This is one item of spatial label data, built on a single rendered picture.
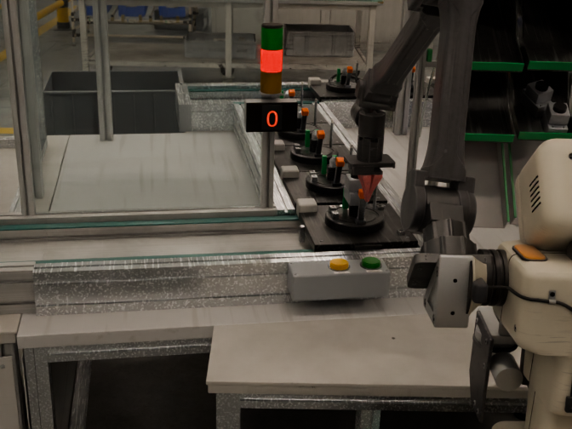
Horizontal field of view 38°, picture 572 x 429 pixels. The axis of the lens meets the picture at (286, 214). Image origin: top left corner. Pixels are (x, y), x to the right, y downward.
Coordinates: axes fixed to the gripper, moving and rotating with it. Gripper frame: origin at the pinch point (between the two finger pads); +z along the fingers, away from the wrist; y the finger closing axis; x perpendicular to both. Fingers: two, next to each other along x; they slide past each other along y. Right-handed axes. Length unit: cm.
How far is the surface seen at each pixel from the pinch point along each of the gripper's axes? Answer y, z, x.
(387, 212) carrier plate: -9.7, 9.5, -14.2
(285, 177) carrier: 10.9, 9.3, -41.8
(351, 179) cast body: 1.8, -2.0, -7.2
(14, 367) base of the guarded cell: 77, 30, 13
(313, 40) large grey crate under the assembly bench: -103, 61, -541
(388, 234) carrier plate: -6.0, 9.6, -0.8
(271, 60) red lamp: 19.4, -27.5, -18.1
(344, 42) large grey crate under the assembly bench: -129, 63, -538
